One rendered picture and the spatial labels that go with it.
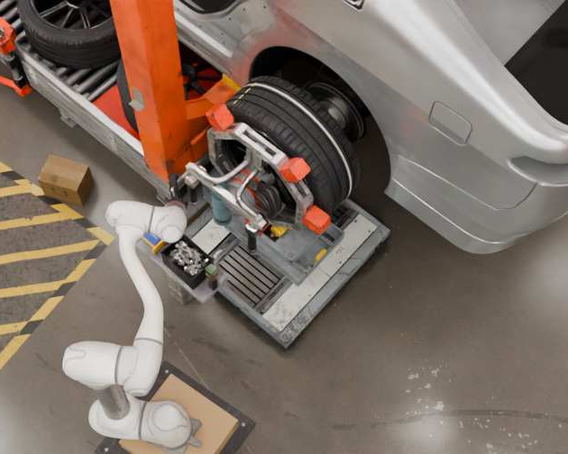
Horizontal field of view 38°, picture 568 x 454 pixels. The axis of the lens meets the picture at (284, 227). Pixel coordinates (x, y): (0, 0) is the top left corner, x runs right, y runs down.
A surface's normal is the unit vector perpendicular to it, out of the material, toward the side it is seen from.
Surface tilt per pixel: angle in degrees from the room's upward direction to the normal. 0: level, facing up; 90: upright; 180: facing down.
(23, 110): 0
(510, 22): 20
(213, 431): 1
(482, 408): 0
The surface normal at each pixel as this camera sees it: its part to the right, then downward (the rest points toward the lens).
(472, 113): -0.64, 0.58
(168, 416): 0.12, -0.42
